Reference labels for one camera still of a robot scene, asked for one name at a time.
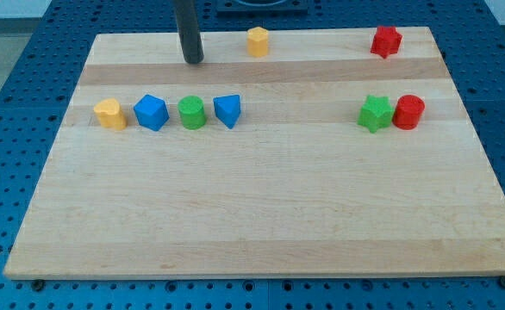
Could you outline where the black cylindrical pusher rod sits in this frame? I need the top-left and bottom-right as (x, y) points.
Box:
(173, 0), (204, 65)

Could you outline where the yellow hexagon block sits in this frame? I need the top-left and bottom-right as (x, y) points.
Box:
(246, 27), (269, 58)

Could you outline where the green cylinder block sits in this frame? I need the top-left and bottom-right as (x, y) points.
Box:
(178, 96), (206, 130)

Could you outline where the blue triangle block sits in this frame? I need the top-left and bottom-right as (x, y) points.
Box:
(213, 95), (241, 129)

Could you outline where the blue cube block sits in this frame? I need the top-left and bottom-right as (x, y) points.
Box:
(134, 95), (170, 131)

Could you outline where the yellow heart block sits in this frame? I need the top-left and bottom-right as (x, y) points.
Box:
(93, 98), (127, 130)

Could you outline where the wooden board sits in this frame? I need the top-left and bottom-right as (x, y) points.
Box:
(4, 27), (505, 280)

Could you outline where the red star block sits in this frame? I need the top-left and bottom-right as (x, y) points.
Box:
(370, 26), (402, 59)

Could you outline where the green star block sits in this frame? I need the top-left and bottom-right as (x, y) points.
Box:
(357, 95), (395, 133)

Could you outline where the red cylinder block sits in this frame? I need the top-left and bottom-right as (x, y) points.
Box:
(392, 95), (426, 130)

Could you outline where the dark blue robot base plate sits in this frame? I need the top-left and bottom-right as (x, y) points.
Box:
(213, 0), (309, 16)

